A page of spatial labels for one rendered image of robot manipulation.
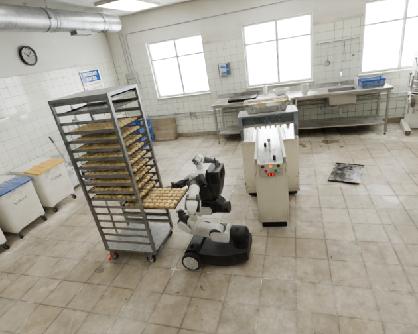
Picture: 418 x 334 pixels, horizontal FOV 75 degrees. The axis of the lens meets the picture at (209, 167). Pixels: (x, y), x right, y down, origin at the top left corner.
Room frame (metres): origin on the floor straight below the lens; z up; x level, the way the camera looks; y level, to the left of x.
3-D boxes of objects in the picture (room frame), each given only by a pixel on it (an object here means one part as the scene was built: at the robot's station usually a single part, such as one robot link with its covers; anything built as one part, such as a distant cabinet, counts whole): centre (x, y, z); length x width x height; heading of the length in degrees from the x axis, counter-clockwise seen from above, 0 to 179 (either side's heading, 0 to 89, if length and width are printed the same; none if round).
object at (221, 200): (2.30, 0.00, 0.62); 0.28 x 0.13 x 0.18; 70
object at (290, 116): (3.39, -0.85, 1.01); 0.72 x 0.33 x 0.34; 76
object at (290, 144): (3.85, -0.96, 0.42); 1.28 x 0.72 x 0.84; 166
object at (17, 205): (3.58, 2.93, 0.38); 0.64 x 0.54 x 0.77; 69
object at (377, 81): (5.15, -3.32, 0.95); 0.40 x 0.30 x 0.14; 73
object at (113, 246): (2.64, 0.93, 0.93); 0.64 x 0.51 x 1.78; 70
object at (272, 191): (2.90, -0.72, 0.45); 0.70 x 0.34 x 0.90; 166
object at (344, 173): (3.53, -2.01, 0.01); 0.60 x 0.40 x 0.03; 143
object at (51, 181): (4.19, 2.71, 0.38); 0.64 x 0.54 x 0.77; 68
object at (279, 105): (3.39, -0.85, 1.25); 0.56 x 0.29 x 0.14; 76
